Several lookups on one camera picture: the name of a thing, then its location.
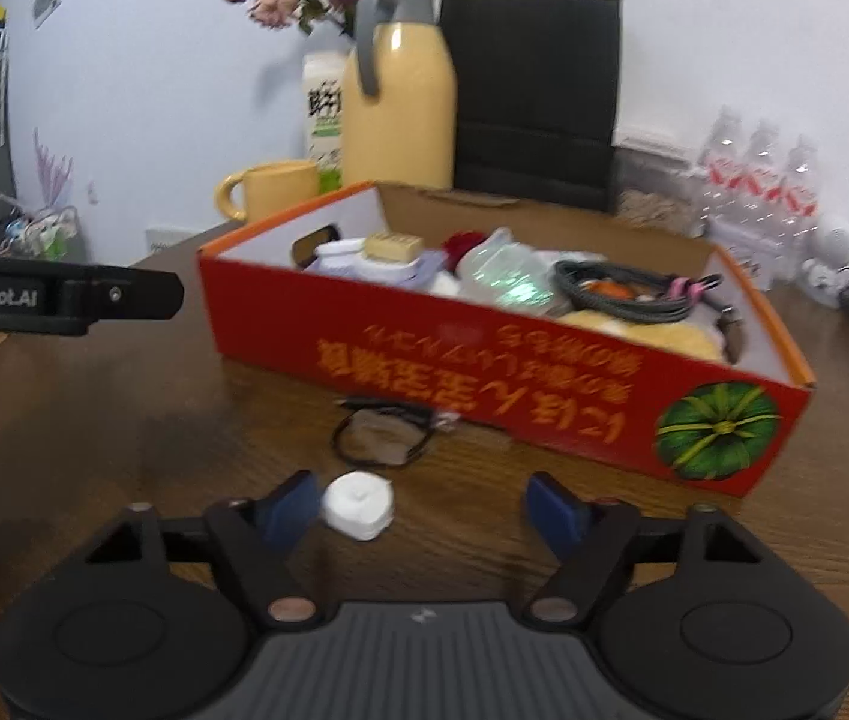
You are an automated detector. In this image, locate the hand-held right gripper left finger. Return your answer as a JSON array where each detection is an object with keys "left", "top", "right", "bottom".
[{"left": 85, "top": 469, "right": 322, "bottom": 629}]

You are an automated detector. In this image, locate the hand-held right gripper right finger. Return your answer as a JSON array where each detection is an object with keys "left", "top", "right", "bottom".
[{"left": 525, "top": 469, "right": 764, "bottom": 626}]

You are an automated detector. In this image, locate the orange cardboard box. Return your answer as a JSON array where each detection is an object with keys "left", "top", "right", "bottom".
[{"left": 197, "top": 180, "right": 817, "bottom": 500}]

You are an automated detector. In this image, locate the yellow sponge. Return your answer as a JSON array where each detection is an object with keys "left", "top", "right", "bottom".
[{"left": 563, "top": 310, "right": 721, "bottom": 362}]

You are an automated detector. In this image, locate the yellow mug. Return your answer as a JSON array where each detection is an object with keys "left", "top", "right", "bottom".
[{"left": 214, "top": 160, "right": 320, "bottom": 224}]

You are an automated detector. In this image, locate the clear plastic bag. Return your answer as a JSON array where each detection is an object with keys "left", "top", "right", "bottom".
[{"left": 456, "top": 227, "right": 571, "bottom": 316}]

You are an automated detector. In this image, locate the white jar purple label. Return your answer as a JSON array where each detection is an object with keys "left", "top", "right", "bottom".
[{"left": 315, "top": 238, "right": 376, "bottom": 276}]

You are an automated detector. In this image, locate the purple cloth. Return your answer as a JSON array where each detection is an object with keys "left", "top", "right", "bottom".
[{"left": 409, "top": 249, "right": 449, "bottom": 287}]

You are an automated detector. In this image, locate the beige wooden block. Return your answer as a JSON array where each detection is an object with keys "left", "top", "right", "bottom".
[{"left": 362, "top": 231, "right": 425, "bottom": 265}]

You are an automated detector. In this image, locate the red artificial flower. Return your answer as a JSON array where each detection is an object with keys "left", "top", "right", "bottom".
[{"left": 440, "top": 231, "right": 489, "bottom": 265}]

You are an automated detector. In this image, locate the white milk carton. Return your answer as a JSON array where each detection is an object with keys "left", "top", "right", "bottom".
[{"left": 302, "top": 52, "right": 350, "bottom": 192}]

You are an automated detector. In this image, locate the white tin box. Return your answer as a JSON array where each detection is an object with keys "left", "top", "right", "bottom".
[{"left": 709, "top": 217, "right": 781, "bottom": 293}]

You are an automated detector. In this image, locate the clear container of seeds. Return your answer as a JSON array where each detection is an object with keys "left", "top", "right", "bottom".
[{"left": 611, "top": 150, "right": 703, "bottom": 233}]

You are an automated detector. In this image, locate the yellow thermos jug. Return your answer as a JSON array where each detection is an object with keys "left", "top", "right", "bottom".
[{"left": 341, "top": 0, "right": 459, "bottom": 192}]

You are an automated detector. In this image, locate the white flat box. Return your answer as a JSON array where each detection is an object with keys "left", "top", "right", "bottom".
[{"left": 615, "top": 131, "right": 703, "bottom": 160}]

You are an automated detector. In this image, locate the clear water bottle red label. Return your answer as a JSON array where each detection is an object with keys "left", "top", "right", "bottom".
[
  {"left": 776, "top": 136, "right": 823, "bottom": 241},
  {"left": 739, "top": 120, "right": 781, "bottom": 226},
  {"left": 698, "top": 109, "right": 744, "bottom": 218}
]

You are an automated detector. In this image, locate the white robot toy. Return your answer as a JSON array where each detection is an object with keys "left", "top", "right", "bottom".
[{"left": 799, "top": 214, "right": 849, "bottom": 290}]

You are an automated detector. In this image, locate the black paper bag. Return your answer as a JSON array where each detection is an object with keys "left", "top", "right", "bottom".
[{"left": 439, "top": 0, "right": 624, "bottom": 215}]

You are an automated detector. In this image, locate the wire rack with small items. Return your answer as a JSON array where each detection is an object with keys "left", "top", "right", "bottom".
[{"left": 0, "top": 180, "right": 84, "bottom": 263}]

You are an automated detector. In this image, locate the purple wall sticker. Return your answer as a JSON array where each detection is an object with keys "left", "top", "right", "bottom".
[{"left": 32, "top": 127, "right": 76, "bottom": 211}]

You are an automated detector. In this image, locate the black braided cable coil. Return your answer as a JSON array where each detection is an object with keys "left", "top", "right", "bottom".
[{"left": 553, "top": 259, "right": 721, "bottom": 325}]

